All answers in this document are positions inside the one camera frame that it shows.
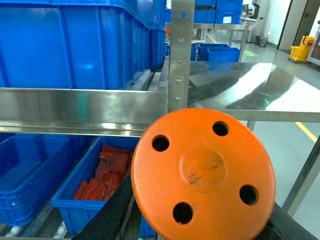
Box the stainless steel shelf rack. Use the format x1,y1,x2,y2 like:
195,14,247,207
0,0,196,240

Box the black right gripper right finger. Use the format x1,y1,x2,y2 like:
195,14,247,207
257,203,317,240

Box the stainless steel table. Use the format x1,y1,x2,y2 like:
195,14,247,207
186,61,320,218

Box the red parts pile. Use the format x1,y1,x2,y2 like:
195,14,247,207
71,145,133,201

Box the orange 4680 cylinder cap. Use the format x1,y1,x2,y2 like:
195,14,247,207
131,108,276,240

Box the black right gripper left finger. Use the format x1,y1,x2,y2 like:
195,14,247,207
73,175,135,240

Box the blue bin with red parts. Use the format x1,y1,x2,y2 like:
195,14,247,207
51,136,139,235

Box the blue bin lower middle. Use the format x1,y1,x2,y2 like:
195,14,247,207
0,134,78,227

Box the yellow mop bucket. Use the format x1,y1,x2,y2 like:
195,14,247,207
289,35,315,62

